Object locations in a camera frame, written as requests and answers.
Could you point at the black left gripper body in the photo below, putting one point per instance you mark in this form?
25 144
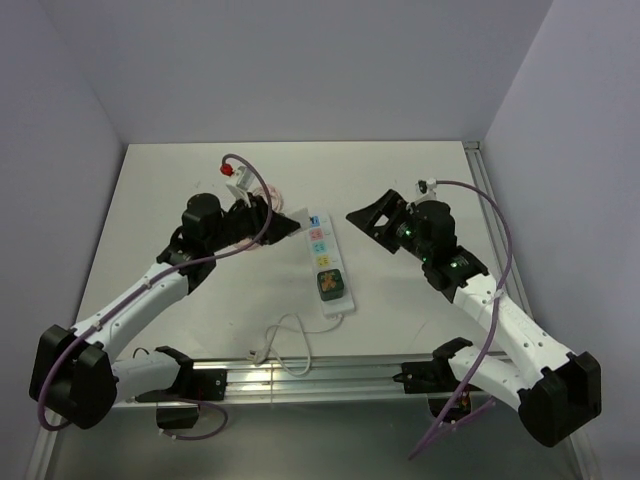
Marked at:
246 223

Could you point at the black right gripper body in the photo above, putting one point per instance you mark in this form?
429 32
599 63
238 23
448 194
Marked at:
406 231

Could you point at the white plug adapter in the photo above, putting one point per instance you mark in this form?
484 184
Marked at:
302 217

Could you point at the dark green cube plug adapter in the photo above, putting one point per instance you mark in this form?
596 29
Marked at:
330 284

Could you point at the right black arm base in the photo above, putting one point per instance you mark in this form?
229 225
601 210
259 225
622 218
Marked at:
425 380

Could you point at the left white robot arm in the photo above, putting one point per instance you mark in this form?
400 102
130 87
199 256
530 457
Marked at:
192 254

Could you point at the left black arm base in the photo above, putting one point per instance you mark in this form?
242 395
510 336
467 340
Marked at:
181 411

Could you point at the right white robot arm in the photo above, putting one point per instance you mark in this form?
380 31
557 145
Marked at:
554 391

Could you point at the white multicolour power strip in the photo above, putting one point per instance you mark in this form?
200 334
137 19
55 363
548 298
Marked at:
325 254

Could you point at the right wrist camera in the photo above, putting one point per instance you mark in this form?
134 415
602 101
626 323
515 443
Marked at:
426 190

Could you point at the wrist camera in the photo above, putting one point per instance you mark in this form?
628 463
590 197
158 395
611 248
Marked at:
239 180
426 190

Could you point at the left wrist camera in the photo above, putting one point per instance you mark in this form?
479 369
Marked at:
239 180

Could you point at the aluminium right rail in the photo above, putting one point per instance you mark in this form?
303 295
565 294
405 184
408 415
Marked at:
472 150

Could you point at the aluminium front rail frame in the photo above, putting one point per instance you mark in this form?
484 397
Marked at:
329 379

